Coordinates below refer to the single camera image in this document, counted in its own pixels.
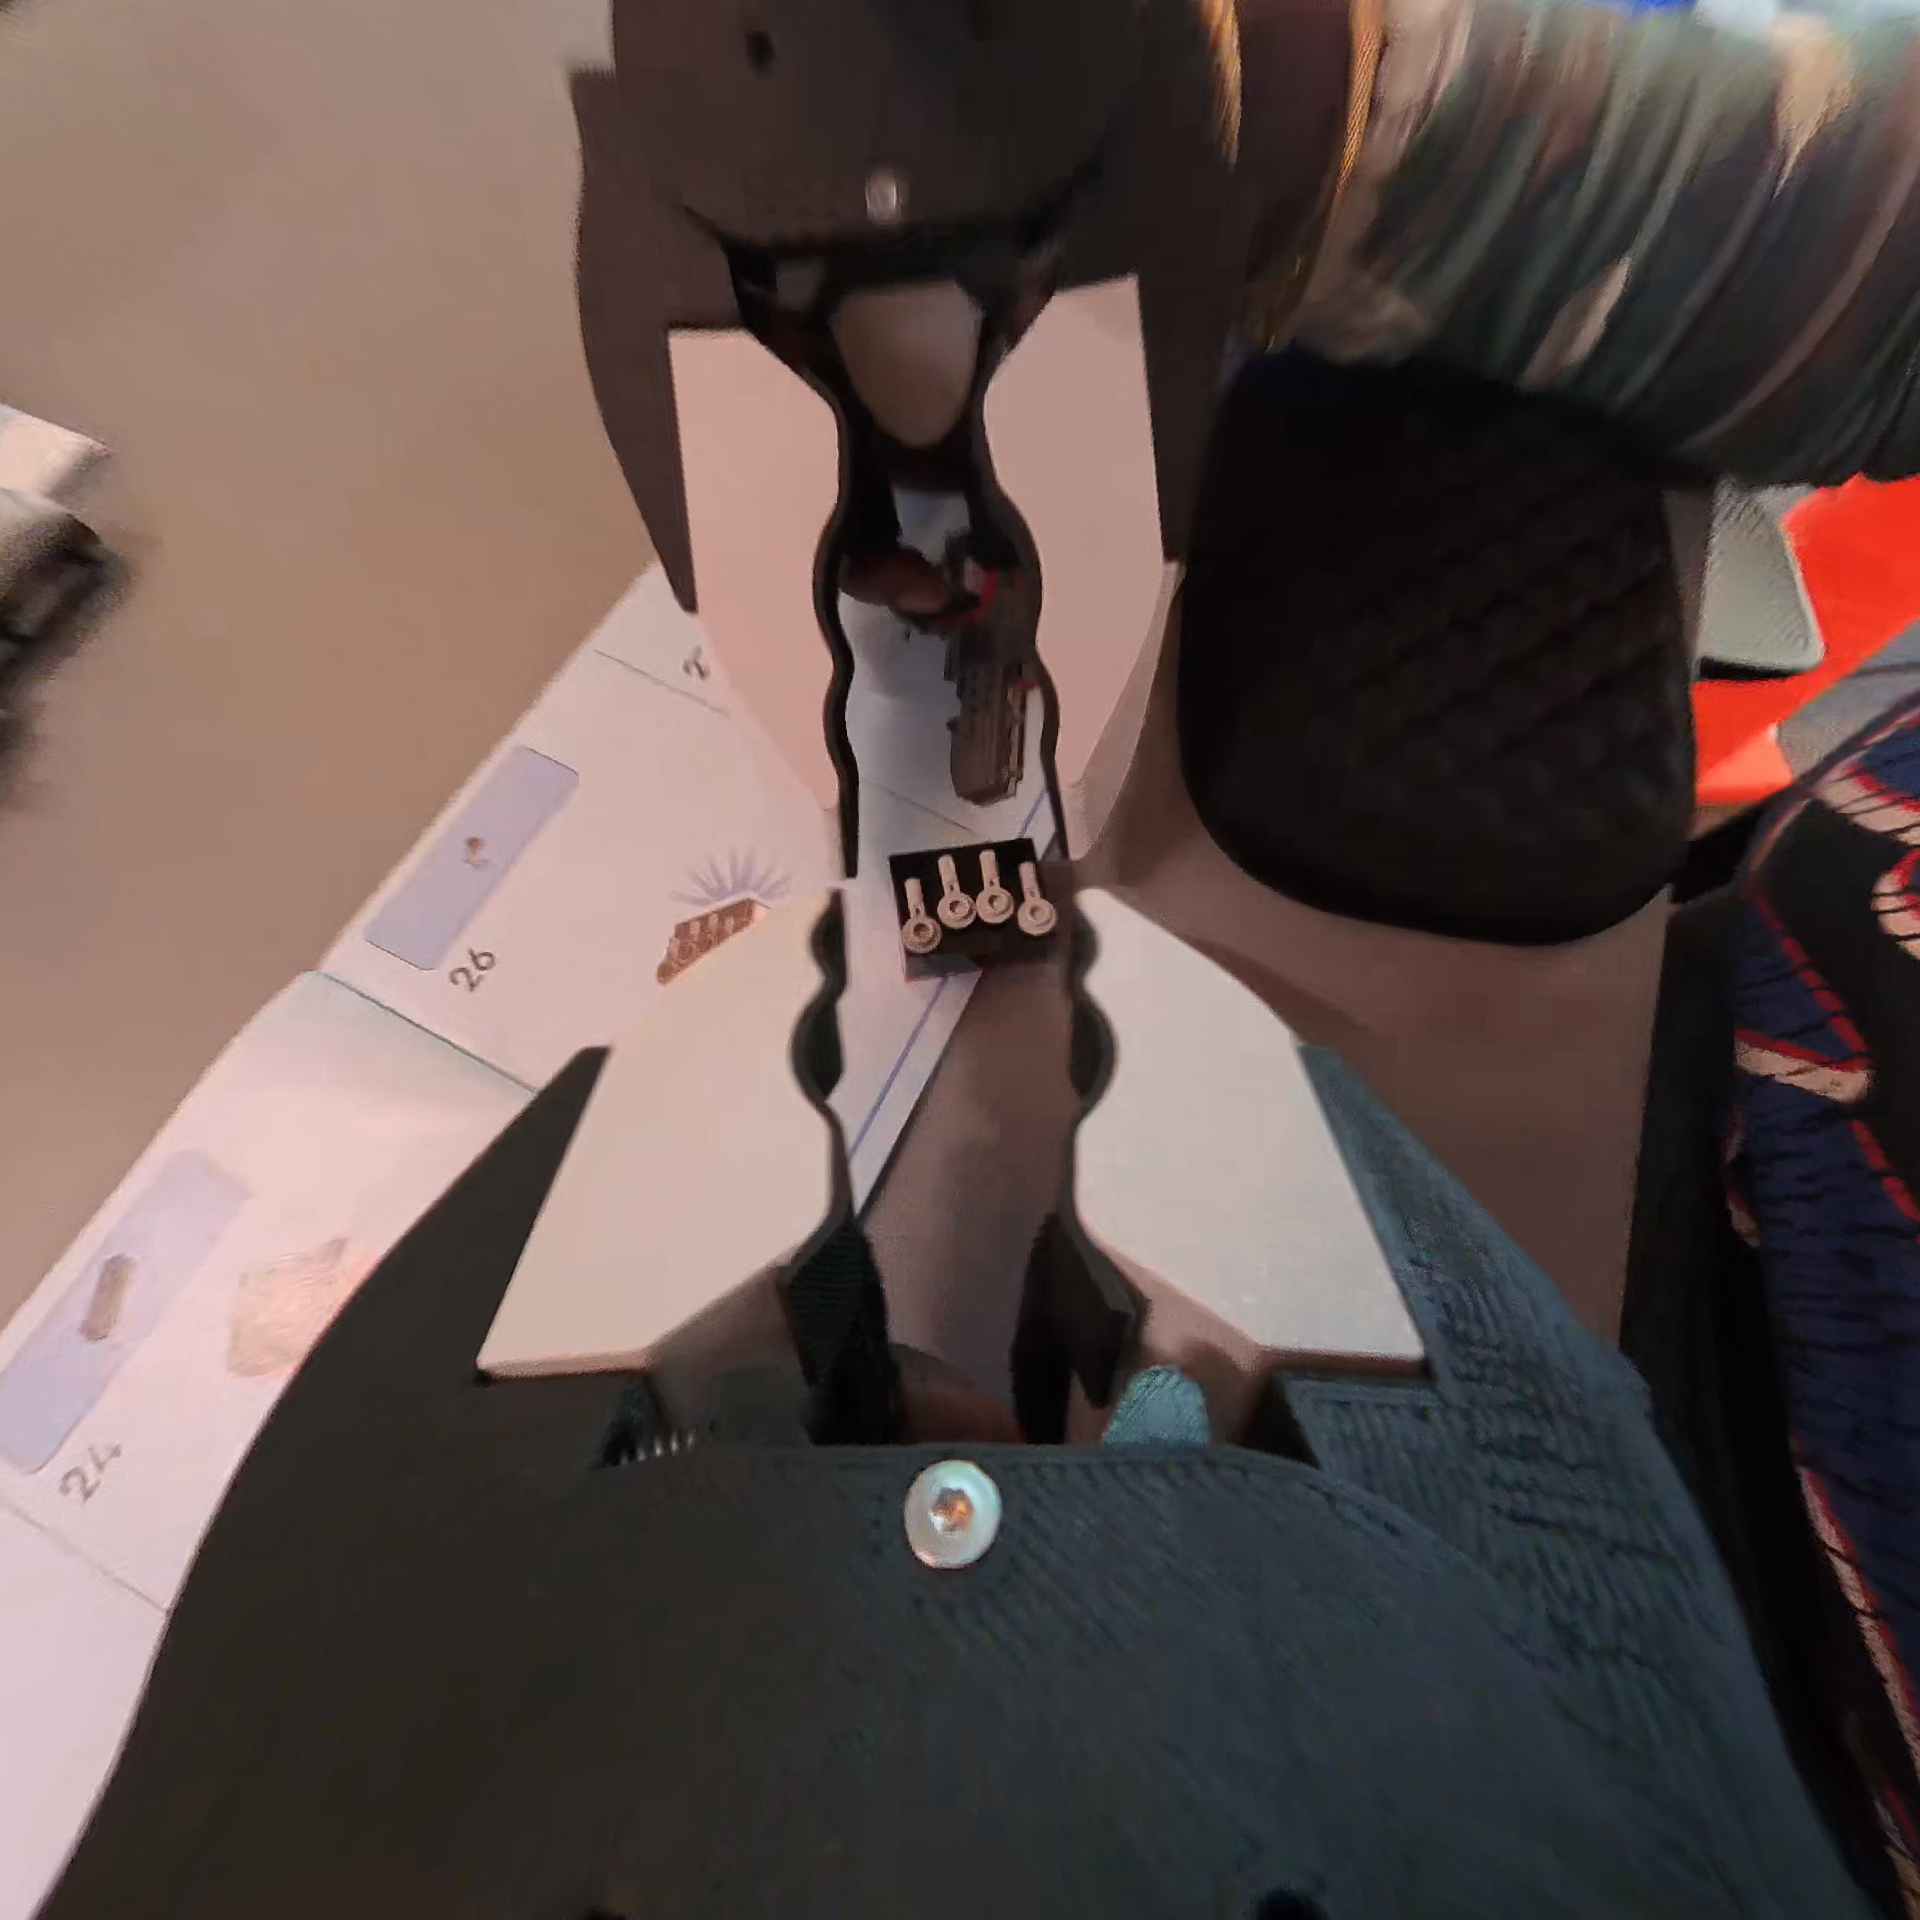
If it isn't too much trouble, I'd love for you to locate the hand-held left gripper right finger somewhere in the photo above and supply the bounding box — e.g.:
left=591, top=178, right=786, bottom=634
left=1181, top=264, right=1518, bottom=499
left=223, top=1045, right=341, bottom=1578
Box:
left=1016, top=884, right=1425, bottom=1451

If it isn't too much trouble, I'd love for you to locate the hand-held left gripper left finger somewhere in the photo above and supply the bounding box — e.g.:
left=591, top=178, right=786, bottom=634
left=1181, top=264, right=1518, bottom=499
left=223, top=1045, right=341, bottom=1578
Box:
left=477, top=884, right=902, bottom=1451

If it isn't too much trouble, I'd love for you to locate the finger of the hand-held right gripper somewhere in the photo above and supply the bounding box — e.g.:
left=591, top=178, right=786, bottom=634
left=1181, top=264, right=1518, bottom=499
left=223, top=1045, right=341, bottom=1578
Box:
left=977, top=274, right=1187, bottom=870
left=664, top=320, right=902, bottom=879

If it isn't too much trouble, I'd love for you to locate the black toy brick block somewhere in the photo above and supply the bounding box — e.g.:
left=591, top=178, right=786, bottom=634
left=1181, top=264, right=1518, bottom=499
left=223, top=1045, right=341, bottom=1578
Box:
left=889, top=835, right=1061, bottom=981

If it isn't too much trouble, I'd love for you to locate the step-page instruction booklet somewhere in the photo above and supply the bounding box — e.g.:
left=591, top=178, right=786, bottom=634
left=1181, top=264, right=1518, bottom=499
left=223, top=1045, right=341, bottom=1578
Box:
left=0, top=561, right=1084, bottom=1920

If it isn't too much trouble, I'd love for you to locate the black mesh cushion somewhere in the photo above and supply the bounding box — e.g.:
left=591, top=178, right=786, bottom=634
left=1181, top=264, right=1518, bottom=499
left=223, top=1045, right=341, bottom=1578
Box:
left=1176, top=349, right=1706, bottom=948

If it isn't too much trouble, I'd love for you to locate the dark office chair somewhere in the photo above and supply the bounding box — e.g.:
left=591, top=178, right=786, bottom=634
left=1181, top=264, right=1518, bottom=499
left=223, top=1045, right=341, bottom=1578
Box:
left=1699, top=480, right=1827, bottom=673

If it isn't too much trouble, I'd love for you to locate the toy brick truck model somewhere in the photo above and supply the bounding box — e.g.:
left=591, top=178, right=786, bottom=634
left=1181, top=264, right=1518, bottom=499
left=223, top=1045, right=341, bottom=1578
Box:
left=0, top=402, right=135, bottom=780

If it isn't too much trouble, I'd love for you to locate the orange plastic object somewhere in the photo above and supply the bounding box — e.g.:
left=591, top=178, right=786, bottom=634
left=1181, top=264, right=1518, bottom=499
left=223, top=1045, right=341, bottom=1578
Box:
left=1692, top=474, right=1920, bottom=813

